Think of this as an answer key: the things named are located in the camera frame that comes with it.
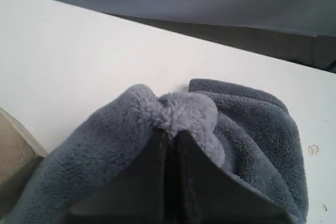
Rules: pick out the grey fluffy towel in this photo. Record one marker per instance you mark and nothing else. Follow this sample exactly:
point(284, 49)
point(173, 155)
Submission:
point(217, 153)

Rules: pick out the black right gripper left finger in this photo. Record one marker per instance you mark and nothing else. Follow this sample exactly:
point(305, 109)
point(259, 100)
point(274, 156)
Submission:
point(136, 195)

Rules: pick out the wooden cube block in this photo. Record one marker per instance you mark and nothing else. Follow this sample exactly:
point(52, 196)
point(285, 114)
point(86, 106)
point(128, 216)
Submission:
point(18, 146)

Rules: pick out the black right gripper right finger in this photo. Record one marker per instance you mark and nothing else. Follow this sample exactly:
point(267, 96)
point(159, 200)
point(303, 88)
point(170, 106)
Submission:
point(206, 194)

